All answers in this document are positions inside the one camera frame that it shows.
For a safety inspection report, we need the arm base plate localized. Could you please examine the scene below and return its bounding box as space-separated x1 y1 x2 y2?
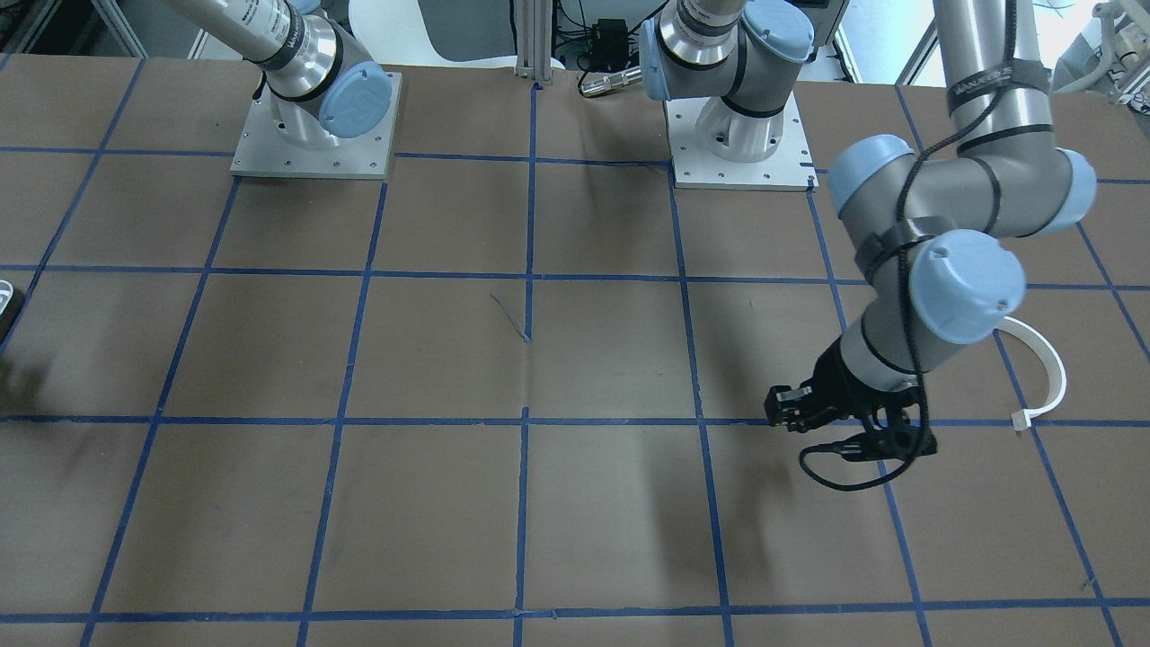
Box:
664 94 818 191
230 71 403 182

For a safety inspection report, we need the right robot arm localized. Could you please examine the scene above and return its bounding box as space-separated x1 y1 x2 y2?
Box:
168 1 394 138

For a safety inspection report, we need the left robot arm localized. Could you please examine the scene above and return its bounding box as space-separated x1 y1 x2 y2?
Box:
638 1 1096 462

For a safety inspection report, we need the aluminium frame post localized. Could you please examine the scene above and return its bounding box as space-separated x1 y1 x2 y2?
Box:
512 0 553 87

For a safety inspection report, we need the white curved plastic part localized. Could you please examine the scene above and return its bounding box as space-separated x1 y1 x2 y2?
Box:
995 315 1067 430

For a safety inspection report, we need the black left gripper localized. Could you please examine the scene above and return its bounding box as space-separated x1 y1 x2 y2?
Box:
764 347 938 462

